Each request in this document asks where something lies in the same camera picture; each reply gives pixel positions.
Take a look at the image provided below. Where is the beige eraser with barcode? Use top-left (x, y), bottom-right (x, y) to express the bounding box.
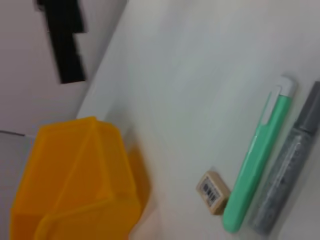
top-left (195, 171), bottom-right (231, 215)

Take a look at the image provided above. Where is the mint green pen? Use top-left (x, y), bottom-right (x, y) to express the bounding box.
top-left (222, 76), bottom-right (298, 235)

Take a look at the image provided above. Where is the grey marker pen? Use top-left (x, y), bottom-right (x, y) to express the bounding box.
top-left (247, 81), bottom-right (320, 237)

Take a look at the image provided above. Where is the yellow plastic bin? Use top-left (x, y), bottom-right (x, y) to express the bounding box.
top-left (9, 116), bottom-right (152, 240)

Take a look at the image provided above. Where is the black office chair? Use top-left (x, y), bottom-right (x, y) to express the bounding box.
top-left (34, 0), bottom-right (88, 85)

